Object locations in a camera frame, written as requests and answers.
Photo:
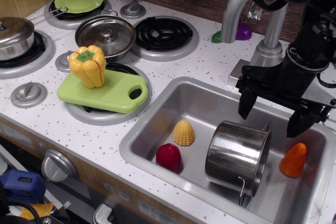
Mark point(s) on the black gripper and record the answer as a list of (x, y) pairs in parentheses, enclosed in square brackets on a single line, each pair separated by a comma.
[(289, 84)]

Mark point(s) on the steel pot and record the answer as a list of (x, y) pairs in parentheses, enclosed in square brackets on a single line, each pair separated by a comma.
[(237, 156)]

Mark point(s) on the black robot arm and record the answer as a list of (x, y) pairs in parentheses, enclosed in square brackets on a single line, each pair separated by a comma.
[(317, 25)]

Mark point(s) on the stainless steel sink basin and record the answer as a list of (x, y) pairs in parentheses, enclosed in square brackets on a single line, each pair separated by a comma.
[(279, 199)]

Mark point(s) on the orange toy carrot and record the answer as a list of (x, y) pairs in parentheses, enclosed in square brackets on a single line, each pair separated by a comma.
[(292, 164)]

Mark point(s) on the purple toy eggplant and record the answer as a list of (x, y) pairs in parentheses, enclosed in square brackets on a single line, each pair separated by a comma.
[(244, 32)]

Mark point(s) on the yellow toy corn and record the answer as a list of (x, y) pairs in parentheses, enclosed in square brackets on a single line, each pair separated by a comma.
[(183, 133)]

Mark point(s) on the clear crystal pendant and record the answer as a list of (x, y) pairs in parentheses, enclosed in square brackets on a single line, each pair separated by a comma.
[(255, 12)]

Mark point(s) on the red toy fruit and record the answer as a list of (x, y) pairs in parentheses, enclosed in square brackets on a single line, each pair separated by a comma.
[(169, 157)]

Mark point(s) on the black burner back right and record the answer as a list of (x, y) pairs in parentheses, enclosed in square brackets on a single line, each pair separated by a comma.
[(164, 38)]

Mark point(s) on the green plastic cutting board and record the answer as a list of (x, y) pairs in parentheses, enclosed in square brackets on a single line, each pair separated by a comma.
[(121, 92)]

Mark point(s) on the silver stove knob back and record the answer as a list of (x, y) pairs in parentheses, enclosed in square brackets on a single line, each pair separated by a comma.
[(133, 10)]

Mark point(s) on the silver stove knob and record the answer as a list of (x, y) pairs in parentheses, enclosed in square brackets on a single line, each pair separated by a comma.
[(133, 10), (62, 62), (28, 95)]

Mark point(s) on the steel pan with lid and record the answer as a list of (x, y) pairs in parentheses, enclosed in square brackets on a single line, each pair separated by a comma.
[(112, 33)]

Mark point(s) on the burner under cutting board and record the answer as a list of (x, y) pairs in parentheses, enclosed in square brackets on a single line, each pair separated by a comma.
[(98, 117)]

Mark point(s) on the yellow toy bell pepper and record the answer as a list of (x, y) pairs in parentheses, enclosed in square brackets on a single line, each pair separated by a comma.
[(88, 64)]

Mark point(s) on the silver stove knob middle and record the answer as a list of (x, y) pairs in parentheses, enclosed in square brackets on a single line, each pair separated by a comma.
[(62, 62)]

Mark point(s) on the green plastic plate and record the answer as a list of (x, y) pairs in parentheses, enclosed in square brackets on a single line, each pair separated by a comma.
[(77, 6)]

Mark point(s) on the silver oven front knob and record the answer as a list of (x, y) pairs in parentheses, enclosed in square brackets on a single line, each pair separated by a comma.
[(56, 167)]

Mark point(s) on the burner under green plate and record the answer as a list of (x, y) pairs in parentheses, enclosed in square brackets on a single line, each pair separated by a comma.
[(72, 21)]

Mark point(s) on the burner under saucepan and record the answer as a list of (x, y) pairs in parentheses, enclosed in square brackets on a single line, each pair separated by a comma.
[(41, 54)]

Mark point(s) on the silver stove knob front left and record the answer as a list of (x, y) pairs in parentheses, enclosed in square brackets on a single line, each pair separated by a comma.
[(28, 95)]

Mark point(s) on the yellow cloth piece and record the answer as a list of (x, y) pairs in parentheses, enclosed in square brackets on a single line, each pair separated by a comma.
[(43, 210)]

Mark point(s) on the blue clamp tool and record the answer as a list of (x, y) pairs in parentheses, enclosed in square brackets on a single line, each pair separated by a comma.
[(24, 186)]

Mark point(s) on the steel saucepan with lid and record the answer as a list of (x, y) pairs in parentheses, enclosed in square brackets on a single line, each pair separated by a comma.
[(17, 34)]

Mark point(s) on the silver oven door handle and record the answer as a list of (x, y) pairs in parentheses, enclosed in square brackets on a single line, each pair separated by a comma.
[(103, 214)]

